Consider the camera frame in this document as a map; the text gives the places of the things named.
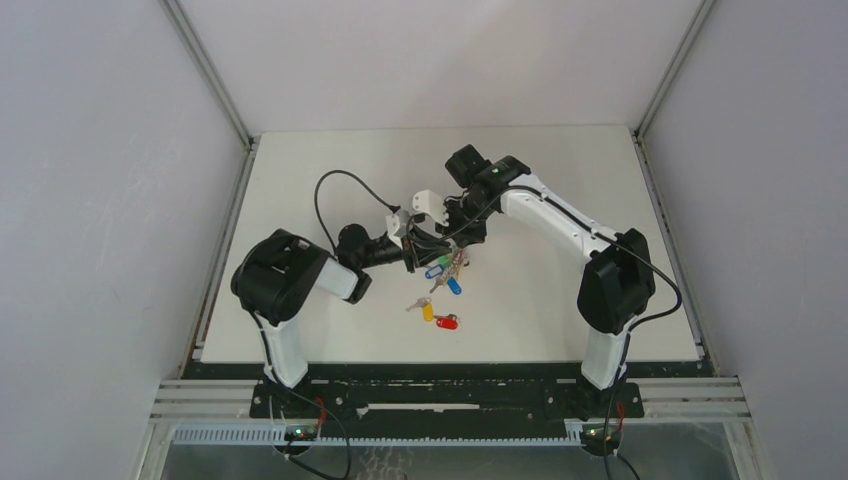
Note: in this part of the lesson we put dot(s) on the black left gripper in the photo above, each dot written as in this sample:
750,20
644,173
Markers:
416,251

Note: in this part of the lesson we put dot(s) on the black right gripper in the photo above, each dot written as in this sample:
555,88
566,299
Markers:
464,238

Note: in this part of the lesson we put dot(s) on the large keyring with yellow handle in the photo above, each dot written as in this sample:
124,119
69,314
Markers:
450,277

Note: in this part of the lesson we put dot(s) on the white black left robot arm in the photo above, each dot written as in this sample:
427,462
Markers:
277,276

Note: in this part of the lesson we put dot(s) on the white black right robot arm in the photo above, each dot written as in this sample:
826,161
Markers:
617,280

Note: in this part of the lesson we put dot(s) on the blue key tag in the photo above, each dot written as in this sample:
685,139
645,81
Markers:
434,272

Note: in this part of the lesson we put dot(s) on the yellow tag loose key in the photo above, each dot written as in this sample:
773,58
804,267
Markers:
424,305

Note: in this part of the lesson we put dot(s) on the red key tag right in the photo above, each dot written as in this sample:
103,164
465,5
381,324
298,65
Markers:
449,322

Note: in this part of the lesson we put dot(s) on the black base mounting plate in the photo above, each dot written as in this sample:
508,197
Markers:
476,400

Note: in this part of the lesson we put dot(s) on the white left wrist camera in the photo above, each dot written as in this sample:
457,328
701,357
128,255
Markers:
398,228

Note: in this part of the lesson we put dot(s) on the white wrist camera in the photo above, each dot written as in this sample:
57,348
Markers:
428,203
398,228

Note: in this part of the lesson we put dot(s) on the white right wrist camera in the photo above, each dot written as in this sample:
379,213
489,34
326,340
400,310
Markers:
428,203

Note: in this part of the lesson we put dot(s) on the white cable duct strip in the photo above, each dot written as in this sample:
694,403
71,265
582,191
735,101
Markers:
259,435

